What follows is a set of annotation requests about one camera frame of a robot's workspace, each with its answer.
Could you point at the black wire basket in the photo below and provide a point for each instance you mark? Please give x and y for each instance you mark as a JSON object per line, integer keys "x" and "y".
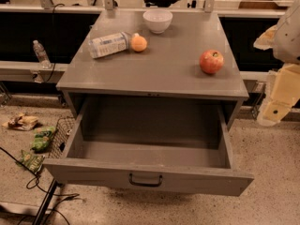
{"x": 63, "y": 129}

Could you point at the small water bottle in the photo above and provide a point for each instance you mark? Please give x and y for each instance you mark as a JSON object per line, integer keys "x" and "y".
{"x": 41, "y": 54}

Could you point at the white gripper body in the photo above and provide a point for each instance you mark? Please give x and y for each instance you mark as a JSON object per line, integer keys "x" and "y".
{"x": 289, "y": 37}

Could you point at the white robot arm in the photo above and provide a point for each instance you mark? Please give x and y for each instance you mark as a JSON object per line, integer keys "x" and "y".
{"x": 286, "y": 46}

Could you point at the brown snack wrapper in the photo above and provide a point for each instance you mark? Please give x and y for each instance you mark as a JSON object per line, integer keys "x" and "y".
{"x": 21, "y": 121}

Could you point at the green chip bag lower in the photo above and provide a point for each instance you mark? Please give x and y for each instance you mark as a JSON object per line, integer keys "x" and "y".
{"x": 31, "y": 161}

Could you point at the grey drawer cabinet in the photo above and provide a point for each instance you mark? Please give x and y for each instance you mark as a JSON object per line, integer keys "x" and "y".
{"x": 170, "y": 66}

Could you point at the black stand leg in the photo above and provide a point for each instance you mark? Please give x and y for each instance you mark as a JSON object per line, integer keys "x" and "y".
{"x": 46, "y": 201}

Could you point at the green chip bag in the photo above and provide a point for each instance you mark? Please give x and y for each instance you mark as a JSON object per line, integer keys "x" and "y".
{"x": 31, "y": 161}
{"x": 43, "y": 137}

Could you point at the red apple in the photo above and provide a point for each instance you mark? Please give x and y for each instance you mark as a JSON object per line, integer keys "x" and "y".
{"x": 211, "y": 61}

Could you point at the orange fruit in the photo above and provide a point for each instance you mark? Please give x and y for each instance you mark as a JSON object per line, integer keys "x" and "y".
{"x": 138, "y": 43}

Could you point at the green chip bag upper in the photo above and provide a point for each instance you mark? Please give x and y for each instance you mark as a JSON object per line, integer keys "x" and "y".
{"x": 43, "y": 137}

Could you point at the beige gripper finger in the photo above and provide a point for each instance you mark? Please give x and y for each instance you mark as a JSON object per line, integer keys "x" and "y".
{"x": 266, "y": 40}

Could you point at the grey top drawer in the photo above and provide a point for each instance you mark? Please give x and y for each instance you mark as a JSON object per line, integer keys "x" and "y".
{"x": 150, "y": 143}

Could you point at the white bowl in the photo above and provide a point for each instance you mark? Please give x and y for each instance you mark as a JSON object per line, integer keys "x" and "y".
{"x": 157, "y": 20}

